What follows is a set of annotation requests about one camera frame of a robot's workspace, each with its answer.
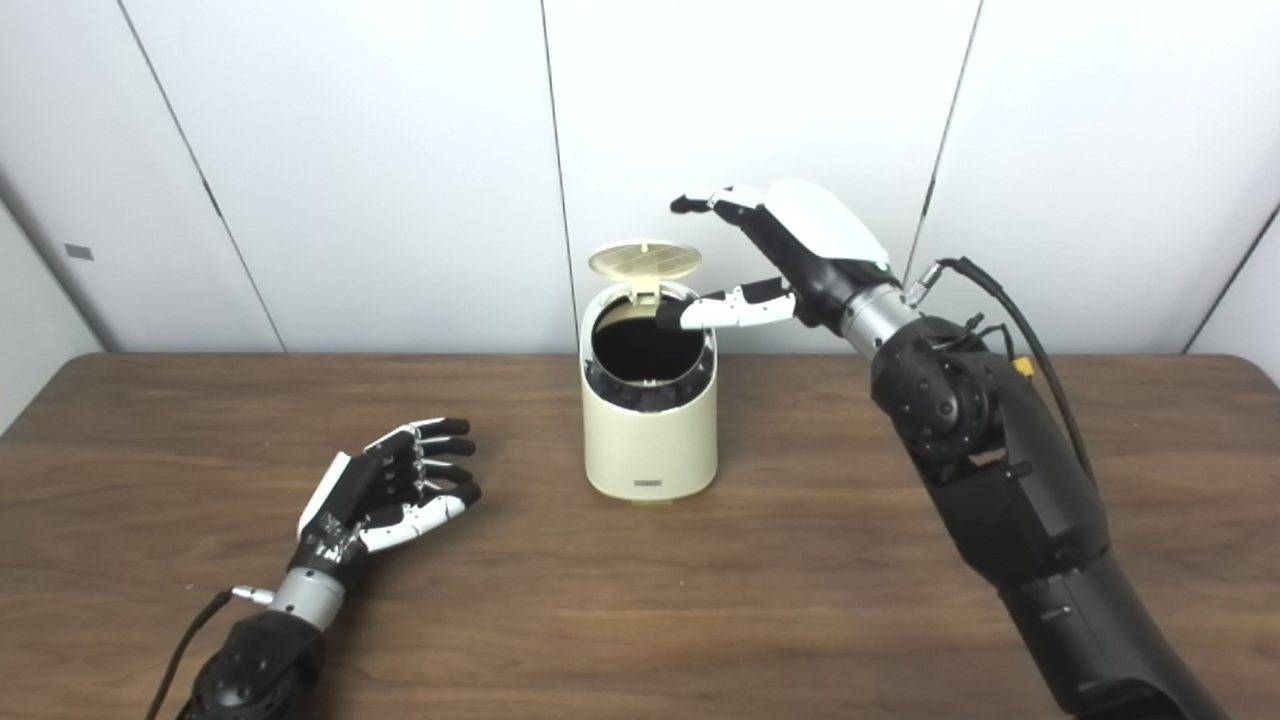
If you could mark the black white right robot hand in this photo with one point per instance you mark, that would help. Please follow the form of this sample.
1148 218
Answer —
820 240

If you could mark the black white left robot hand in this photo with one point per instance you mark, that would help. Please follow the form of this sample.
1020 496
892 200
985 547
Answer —
345 500

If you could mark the cream round bin lid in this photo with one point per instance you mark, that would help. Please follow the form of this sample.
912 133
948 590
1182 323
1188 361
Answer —
645 258

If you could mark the cream-colored bin body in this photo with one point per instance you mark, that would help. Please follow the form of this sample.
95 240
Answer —
650 450

